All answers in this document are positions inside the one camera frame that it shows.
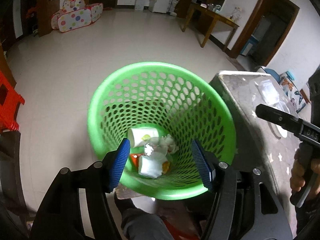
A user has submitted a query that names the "white tissue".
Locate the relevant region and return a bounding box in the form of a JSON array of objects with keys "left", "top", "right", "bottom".
[{"left": 138, "top": 155, "right": 163, "bottom": 179}]

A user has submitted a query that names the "clear round plastic cup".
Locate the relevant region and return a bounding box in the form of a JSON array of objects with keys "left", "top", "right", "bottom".
[{"left": 144, "top": 137, "right": 168, "bottom": 160}]

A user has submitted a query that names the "clear rectangular plastic tray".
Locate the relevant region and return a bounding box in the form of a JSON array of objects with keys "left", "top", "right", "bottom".
[{"left": 273, "top": 101, "right": 291, "bottom": 114}]

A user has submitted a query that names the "green perforated trash basket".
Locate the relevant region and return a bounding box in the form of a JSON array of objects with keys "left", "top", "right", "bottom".
[{"left": 87, "top": 62, "right": 236, "bottom": 200}]

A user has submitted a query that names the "person's right hand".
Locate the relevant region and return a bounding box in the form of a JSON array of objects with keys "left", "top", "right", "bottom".
[{"left": 290, "top": 149, "right": 320, "bottom": 200}]

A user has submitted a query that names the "orange snack wrapper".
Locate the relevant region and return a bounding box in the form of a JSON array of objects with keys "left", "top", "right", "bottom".
[{"left": 130, "top": 153, "right": 143, "bottom": 169}]

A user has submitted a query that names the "white paper cup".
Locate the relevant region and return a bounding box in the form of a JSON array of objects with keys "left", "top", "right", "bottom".
[{"left": 127, "top": 127, "right": 159, "bottom": 148}]

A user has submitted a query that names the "patterned sofa cushion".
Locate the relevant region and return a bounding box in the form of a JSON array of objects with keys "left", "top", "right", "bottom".
[{"left": 279, "top": 73, "right": 310, "bottom": 113}]

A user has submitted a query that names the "blue chair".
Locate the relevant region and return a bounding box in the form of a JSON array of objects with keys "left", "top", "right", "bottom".
[{"left": 255, "top": 66, "right": 280, "bottom": 83}]

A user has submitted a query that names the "red plastic stool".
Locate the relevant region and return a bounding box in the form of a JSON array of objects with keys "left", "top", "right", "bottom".
[{"left": 0, "top": 73, "right": 25, "bottom": 131}]

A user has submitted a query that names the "brown wooden table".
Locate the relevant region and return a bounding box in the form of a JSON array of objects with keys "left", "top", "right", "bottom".
[{"left": 182, "top": 3, "right": 239, "bottom": 52}]

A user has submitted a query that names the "polka dot play tent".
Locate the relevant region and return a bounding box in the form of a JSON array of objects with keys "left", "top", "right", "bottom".
[{"left": 51, "top": 0, "right": 103, "bottom": 33}]

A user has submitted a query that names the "dark wooden shelf cabinet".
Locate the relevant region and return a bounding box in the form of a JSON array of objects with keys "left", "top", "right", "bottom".
[{"left": 37, "top": 0, "right": 60, "bottom": 37}]

